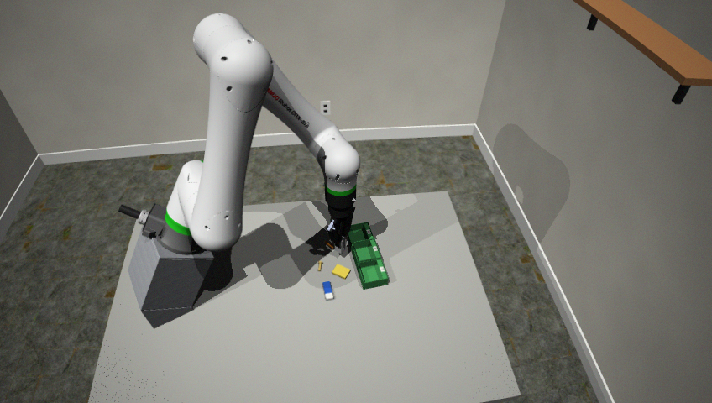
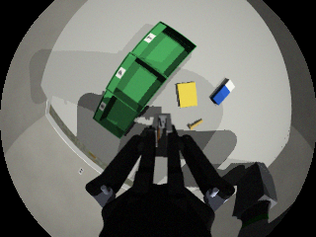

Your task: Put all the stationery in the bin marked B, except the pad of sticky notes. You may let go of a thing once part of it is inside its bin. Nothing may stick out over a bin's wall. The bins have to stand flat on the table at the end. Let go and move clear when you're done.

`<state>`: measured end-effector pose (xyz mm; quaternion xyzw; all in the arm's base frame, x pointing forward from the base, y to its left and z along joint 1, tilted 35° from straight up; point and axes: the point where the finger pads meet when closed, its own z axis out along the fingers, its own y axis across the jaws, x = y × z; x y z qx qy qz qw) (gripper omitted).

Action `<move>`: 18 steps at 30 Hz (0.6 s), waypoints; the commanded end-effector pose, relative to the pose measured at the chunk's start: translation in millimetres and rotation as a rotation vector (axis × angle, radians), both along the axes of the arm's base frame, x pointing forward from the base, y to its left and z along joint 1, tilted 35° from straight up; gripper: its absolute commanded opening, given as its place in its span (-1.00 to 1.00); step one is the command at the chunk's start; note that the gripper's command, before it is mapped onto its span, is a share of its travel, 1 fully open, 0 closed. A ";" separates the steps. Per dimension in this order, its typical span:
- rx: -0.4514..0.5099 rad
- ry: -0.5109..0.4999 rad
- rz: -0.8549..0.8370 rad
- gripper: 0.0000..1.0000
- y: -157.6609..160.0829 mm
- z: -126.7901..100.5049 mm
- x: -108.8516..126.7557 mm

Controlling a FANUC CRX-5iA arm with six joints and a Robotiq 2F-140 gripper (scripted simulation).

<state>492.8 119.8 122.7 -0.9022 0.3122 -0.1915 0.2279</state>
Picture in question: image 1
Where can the green rack of bins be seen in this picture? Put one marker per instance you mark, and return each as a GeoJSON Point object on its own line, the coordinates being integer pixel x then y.
{"type": "Point", "coordinates": [367, 256]}

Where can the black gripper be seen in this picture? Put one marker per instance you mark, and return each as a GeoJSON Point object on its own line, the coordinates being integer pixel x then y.
{"type": "Point", "coordinates": [341, 220]}

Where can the yellow flat square pad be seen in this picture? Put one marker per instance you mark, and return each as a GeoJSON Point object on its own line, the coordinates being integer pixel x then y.
{"type": "Point", "coordinates": [341, 271]}

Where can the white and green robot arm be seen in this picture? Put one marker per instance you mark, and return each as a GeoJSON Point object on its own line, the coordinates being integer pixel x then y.
{"type": "Point", "coordinates": [241, 71]}

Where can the blue and white eraser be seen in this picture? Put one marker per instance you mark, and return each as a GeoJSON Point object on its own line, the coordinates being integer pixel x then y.
{"type": "Point", "coordinates": [328, 290]}

